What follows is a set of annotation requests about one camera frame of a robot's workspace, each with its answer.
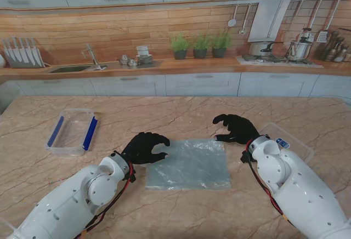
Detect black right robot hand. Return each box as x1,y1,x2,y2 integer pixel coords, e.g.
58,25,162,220
212,114,261,145

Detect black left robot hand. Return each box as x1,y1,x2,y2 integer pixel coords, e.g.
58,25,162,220
120,132,171,166

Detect clear bubble film sheet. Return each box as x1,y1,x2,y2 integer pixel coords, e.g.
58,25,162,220
144,138,231,192

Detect clear crate with blue clips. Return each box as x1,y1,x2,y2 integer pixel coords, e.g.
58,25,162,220
45,108,99,157

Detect clear lid with blue label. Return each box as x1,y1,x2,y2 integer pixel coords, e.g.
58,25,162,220
260,122,315,166

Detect potted green herb plant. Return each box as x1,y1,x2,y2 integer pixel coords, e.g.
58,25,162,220
211,30,231,59
193,32,212,59
169,32,191,60

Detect stack of white dishes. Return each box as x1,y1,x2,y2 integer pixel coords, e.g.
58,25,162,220
136,45,154,66

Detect steel sink faucet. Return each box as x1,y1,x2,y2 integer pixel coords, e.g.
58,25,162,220
81,43,107,72

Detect dark kitchen sink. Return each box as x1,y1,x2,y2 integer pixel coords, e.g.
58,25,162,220
48,65,93,74

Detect knife block with knives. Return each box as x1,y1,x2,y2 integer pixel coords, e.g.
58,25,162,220
2,36,46,69

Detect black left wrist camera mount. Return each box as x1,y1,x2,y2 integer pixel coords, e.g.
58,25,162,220
126,162,137,183

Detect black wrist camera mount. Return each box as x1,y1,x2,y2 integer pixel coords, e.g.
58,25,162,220
240,150,252,164
126,162,137,183

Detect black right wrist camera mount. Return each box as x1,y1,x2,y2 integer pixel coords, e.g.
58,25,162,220
240,150,252,164

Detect red black left arm cables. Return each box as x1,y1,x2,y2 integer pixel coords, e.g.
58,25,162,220
81,159,135,237

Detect red black arm cables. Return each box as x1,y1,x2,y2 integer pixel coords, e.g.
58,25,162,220
81,159,135,237
245,140,298,229

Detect red black right arm cables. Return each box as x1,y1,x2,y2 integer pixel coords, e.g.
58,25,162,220
245,140,298,229

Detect steel saucepan with black handle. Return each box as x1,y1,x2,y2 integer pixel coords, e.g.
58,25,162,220
248,41,285,56

